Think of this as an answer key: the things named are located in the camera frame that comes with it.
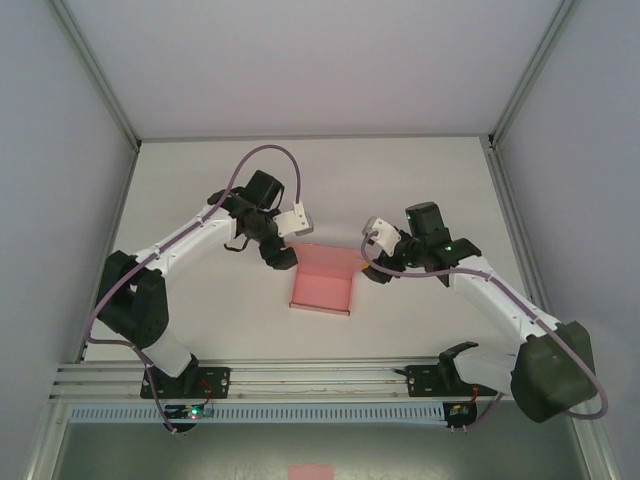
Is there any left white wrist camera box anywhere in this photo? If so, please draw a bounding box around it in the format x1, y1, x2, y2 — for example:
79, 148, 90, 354
273, 200, 315, 239

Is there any aluminium mounting rail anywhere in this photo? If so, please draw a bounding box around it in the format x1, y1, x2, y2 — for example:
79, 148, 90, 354
48, 356, 594, 402

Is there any aluminium table side rail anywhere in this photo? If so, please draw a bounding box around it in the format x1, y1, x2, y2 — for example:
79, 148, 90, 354
74, 144, 142, 364
484, 144, 559, 359

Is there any right circuit board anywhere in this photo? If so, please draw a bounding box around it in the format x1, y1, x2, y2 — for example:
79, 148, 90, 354
446, 401, 479, 434

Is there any left aluminium frame post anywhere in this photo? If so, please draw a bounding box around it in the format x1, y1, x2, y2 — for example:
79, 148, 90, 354
49, 0, 143, 152

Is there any pink paper sheet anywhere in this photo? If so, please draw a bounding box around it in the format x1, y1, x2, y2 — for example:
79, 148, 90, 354
288, 463, 335, 480

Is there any right aluminium table side rail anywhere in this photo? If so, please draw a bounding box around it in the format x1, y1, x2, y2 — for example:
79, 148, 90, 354
484, 144, 559, 359

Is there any circuit board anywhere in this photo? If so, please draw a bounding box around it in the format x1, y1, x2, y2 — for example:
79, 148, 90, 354
446, 401, 479, 434
162, 402, 215, 437

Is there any grey metal shelf plate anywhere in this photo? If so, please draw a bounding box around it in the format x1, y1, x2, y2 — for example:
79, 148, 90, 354
49, 399, 601, 480

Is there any right aluminium frame post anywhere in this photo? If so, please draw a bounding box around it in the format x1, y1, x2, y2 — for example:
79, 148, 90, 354
487, 0, 577, 152

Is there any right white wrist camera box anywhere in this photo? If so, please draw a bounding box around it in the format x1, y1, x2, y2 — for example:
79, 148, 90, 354
360, 215, 401, 256

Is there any pink paper box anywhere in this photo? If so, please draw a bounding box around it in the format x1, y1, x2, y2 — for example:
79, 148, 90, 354
288, 243, 365, 319

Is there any left circuit board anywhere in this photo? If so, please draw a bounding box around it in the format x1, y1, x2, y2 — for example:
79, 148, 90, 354
162, 402, 215, 437

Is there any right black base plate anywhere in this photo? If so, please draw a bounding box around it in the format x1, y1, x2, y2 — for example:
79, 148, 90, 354
394, 364, 499, 400

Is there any left aluminium table side rail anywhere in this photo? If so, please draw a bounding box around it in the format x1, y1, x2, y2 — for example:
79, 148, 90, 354
74, 144, 142, 364

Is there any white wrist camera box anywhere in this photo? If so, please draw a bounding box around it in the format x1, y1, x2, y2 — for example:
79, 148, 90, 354
273, 200, 315, 239
360, 215, 401, 256

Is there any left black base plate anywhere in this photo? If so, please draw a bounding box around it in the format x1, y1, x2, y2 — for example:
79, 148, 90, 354
139, 365, 232, 401

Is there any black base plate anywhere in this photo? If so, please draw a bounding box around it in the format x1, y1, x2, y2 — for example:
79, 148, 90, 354
139, 365, 232, 401
394, 364, 499, 400

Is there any white slotted cable duct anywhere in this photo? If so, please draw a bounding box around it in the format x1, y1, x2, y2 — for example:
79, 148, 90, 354
67, 403, 447, 428

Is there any aluminium frame post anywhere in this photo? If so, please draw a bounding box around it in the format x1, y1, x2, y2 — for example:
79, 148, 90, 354
487, 0, 577, 152
49, 0, 143, 152

